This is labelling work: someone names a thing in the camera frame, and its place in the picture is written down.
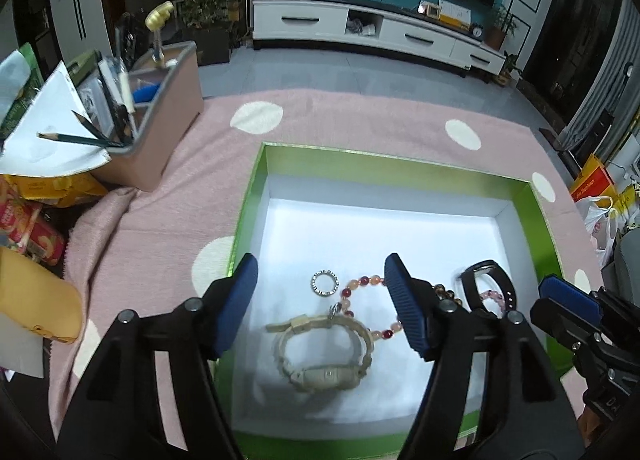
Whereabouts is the pink bead bracelet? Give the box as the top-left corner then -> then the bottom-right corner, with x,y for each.
476,289 -> 508,318

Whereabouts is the black smart watch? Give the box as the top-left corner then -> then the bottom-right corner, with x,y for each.
460,260 -> 518,317

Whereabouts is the brown wooden bead bracelet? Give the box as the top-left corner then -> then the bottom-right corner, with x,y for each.
432,282 -> 469,311

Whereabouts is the white wrist watch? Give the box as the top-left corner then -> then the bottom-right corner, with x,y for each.
265,312 -> 374,393

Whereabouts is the red and cream bead bracelet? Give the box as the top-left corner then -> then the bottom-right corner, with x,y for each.
339,274 -> 406,341

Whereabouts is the small crystal ring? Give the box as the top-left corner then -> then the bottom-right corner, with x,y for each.
310,268 -> 341,298

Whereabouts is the person's left hand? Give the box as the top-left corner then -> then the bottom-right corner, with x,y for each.
577,407 -> 608,447

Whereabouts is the white plastic shopping bag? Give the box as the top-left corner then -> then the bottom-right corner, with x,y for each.
577,196 -> 618,255

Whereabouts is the orange paper bag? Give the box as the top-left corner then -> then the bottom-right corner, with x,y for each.
570,154 -> 617,202

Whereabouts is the pink polka dot tablecloth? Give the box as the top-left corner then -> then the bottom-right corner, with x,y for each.
50,90 -> 602,459

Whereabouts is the yellow bear bottle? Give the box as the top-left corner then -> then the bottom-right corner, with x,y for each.
0,248 -> 84,343

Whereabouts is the green cardboard box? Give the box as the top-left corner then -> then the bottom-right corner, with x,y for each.
217,142 -> 561,459

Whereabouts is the red snack can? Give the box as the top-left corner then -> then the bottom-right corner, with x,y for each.
0,179 -> 68,267

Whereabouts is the yellow snack bag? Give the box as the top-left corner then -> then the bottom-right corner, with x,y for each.
3,173 -> 107,208

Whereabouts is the green pencil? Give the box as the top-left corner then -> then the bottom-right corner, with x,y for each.
37,133 -> 124,148

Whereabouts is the small black alarm clock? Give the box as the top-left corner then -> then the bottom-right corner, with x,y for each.
470,24 -> 484,40

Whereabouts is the potted plant by cabinet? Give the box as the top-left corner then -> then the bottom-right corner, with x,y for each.
485,4 -> 518,50

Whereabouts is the white paper sheet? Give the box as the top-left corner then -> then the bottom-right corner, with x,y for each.
1,64 -> 111,178

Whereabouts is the pink desk organizer bin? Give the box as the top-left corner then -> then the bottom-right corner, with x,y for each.
92,41 -> 204,192

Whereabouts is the white tv cabinet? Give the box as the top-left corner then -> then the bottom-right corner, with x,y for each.
253,0 -> 506,76

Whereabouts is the large leafy floor plant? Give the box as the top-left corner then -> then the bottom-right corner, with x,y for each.
181,0 -> 244,30

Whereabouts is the yellow handled brush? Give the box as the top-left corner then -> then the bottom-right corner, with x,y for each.
144,1 -> 175,68

